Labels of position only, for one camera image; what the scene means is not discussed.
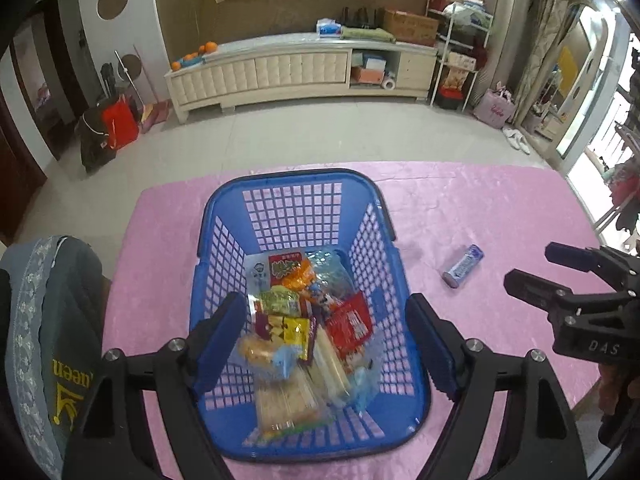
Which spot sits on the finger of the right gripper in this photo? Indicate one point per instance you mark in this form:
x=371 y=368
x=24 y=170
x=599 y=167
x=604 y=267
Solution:
x=552 y=297
x=617 y=269

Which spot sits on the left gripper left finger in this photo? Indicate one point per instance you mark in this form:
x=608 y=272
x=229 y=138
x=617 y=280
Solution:
x=112 y=438

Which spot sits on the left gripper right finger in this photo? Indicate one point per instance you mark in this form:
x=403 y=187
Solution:
x=538 y=438

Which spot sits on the blue gum pack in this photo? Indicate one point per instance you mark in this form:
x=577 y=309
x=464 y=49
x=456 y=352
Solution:
x=459 y=271

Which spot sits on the clear soda cracker pack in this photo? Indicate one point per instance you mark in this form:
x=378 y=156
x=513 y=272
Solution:
x=287 y=406

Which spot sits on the red konjac snack bag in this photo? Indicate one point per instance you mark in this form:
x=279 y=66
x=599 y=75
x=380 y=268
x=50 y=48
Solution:
x=349 y=326

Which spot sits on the purple yellow snack packet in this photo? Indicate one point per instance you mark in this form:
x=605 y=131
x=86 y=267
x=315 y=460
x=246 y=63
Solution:
x=295 y=332

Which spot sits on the blue cracker bag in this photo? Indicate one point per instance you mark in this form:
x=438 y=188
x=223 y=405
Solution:
x=331 y=273

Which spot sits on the blue plastic basket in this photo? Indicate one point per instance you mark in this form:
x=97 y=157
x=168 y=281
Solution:
x=335 y=209

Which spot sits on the green-edged cracker pack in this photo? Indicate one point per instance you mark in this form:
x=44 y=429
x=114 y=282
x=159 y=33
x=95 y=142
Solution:
x=327 y=373

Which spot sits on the orange snack bag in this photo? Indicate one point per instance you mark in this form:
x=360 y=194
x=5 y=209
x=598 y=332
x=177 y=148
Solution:
x=303 y=280

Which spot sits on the pink quilted table cover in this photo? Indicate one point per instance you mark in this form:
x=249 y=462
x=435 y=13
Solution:
x=438 y=210

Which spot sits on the grey queen cushion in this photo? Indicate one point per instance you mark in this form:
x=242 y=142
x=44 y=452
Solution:
x=53 y=300

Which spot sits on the white slippers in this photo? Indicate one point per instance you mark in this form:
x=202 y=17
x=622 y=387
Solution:
x=516 y=140

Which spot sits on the pink gift bag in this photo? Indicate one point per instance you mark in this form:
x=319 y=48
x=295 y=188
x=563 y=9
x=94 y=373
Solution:
x=495 y=108

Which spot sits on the yellow red snack packet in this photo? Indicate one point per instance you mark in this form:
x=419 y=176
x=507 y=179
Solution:
x=283 y=264

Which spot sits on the black bag on floor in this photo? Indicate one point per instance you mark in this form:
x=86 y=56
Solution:
x=95 y=148

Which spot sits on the white metal shelf rack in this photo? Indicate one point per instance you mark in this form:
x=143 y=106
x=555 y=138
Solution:
x=464 y=29

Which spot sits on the red shopping bag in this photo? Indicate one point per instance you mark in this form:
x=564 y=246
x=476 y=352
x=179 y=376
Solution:
x=122 y=128

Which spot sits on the cardboard box on cabinet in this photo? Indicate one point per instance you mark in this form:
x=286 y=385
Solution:
x=411 y=28

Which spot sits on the green folded towel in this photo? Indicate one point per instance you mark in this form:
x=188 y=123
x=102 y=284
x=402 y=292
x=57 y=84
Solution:
x=367 y=34

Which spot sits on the cream tv cabinet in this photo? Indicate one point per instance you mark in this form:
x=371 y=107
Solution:
x=301 y=66

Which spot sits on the oranges on cabinet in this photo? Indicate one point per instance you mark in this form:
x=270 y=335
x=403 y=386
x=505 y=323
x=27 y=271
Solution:
x=194 y=58

